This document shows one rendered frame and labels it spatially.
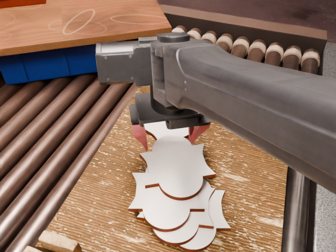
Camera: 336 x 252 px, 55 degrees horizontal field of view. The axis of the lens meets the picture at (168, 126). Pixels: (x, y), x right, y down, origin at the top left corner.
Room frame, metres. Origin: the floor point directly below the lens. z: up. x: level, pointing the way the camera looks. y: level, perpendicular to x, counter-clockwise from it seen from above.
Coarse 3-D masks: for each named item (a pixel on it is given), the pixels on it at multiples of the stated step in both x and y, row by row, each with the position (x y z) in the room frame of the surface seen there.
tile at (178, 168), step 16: (160, 144) 0.39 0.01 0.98; (176, 144) 0.39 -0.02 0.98; (144, 160) 0.36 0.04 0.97; (160, 160) 0.35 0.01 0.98; (176, 160) 0.35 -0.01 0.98; (192, 160) 0.35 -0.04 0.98; (160, 176) 0.32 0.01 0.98; (176, 176) 0.32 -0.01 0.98; (192, 176) 0.32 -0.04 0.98; (208, 176) 0.32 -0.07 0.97; (176, 192) 0.29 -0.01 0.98; (192, 192) 0.29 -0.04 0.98
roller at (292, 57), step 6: (288, 48) 0.83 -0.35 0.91; (294, 48) 0.81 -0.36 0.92; (288, 54) 0.79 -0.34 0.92; (294, 54) 0.78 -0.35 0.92; (300, 54) 0.79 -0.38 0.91; (282, 60) 0.79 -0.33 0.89; (288, 60) 0.75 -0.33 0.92; (294, 60) 0.75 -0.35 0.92; (300, 60) 0.78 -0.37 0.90; (282, 66) 0.75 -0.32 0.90; (288, 66) 0.72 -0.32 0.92; (294, 66) 0.73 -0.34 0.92
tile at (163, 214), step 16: (144, 176) 0.33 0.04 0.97; (144, 192) 0.29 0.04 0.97; (160, 192) 0.29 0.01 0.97; (128, 208) 0.27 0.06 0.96; (144, 208) 0.27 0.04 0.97; (160, 208) 0.27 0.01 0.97; (176, 208) 0.27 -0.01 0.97; (192, 208) 0.27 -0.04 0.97; (160, 224) 0.24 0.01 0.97; (176, 224) 0.24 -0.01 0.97
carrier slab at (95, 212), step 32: (128, 128) 0.47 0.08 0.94; (224, 128) 0.47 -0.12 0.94; (96, 160) 0.39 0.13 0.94; (128, 160) 0.39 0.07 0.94; (224, 160) 0.39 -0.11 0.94; (256, 160) 0.39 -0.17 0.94; (96, 192) 0.31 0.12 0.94; (128, 192) 0.31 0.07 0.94; (256, 192) 0.31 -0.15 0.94; (64, 224) 0.26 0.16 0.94; (96, 224) 0.26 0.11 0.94; (128, 224) 0.26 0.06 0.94; (256, 224) 0.26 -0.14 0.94
